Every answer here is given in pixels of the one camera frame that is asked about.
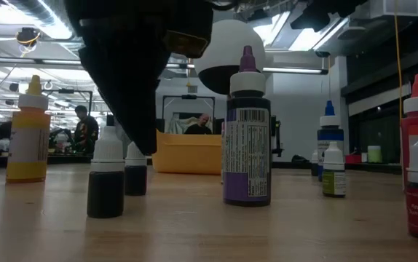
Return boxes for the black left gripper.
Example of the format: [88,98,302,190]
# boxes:
[64,0,214,156]

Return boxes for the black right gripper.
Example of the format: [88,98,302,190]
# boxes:
[290,0,369,33]

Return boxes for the yellow plastic bin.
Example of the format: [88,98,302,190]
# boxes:
[151,129,223,175]

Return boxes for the small dark dropper bottle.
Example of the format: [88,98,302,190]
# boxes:
[310,149,320,178]
[87,125,125,219]
[124,141,148,197]

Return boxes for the yellow food coloring bottle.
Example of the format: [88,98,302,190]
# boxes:
[6,74,52,184]

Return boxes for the blue food coloring bottle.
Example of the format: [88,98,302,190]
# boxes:
[317,100,345,182]

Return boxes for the purple food coloring bottle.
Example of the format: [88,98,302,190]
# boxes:
[222,45,272,207]

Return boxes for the small green label dropper bottle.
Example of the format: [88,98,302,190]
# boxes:
[322,141,347,199]

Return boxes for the long ceiling light bar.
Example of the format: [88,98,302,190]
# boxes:
[0,56,329,76]

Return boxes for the person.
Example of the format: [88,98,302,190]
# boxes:
[73,105,100,156]
[184,112,213,135]

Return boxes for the white globe lamp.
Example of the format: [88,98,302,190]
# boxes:
[193,19,267,96]

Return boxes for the white ceiling air unit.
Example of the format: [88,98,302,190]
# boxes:
[371,0,418,18]

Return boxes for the black equipment rack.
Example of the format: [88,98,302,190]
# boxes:
[269,115,285,158]

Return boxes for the green cup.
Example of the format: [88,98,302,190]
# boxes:
[367,145,383,164]

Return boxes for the yellow hanging cable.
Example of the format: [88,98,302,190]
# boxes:
[393,0,403,110]

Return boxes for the yellow cable reel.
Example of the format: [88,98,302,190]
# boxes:
[15,27,42,48]

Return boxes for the silver air duct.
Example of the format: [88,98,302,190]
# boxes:
[0,0,71,41]

